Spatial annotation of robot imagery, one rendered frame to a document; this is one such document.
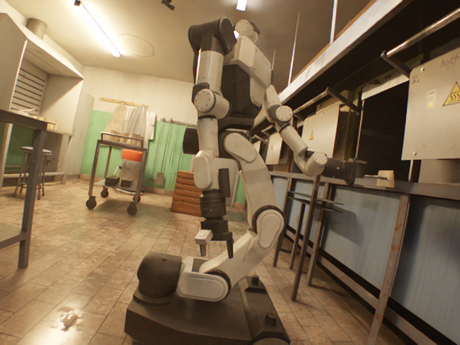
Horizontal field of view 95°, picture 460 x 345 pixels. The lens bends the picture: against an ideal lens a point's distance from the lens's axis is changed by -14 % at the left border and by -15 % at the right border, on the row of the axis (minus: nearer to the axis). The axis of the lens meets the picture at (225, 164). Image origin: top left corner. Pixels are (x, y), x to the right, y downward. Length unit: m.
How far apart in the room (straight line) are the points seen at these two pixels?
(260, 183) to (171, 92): 4.71
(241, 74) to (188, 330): 0.97
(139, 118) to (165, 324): 4.83
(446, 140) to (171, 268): 1.13
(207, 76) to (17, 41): 3.25
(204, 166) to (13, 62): 3.30
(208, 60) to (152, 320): 0.96
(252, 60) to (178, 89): 4.63
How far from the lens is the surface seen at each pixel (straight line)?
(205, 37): 0.94
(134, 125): 5.49
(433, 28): 1.12
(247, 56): 1.00
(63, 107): 5.02
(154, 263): 1.09
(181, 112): 5.43
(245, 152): 0.97
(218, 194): 0.80
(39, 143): 1.61
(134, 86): 5.78
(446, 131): 1.07
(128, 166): 4.85
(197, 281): 1.05
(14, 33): 3.97
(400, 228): 1.33
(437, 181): 1.21
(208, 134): 0.82
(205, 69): 0.88
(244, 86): 0.99
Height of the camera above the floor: 0.77
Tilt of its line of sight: 1 degrees up
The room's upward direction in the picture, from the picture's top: 10 degrees clockwise
